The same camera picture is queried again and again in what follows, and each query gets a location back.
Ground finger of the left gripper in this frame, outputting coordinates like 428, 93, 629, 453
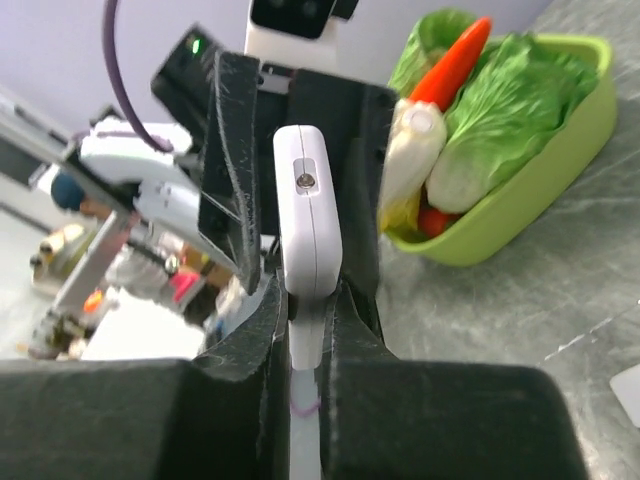
334, 84, 395, 338
198, 51, 261, 294

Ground green lettuce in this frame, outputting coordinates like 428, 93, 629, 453
426, 33, 598, 213

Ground white battery cover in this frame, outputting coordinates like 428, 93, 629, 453
610, 364, 640, 428

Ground red tomato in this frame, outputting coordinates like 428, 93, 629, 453
417, 207, 461, 238

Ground orange carrot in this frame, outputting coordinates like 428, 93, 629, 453
408, 17, 493, 113

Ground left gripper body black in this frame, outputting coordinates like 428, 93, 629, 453
255, 63, 395, 150

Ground napa cabbage yellow white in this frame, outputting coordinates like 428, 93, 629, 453
378, 99, 447, 232

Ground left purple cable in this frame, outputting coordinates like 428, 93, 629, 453
102, 0, 171, 154

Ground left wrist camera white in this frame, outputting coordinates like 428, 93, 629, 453
244, 0, 358, 74

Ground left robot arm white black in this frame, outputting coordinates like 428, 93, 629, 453
68, 27, 396, 349

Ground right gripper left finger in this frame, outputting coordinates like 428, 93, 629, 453
1, 279, 289, 479

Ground green plastic basket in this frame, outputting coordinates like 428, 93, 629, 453
387, 33, 617, 267

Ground white remote control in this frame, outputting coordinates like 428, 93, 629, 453
273, 125, 343, 370

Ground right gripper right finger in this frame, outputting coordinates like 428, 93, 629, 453
321, 284, 588, 479

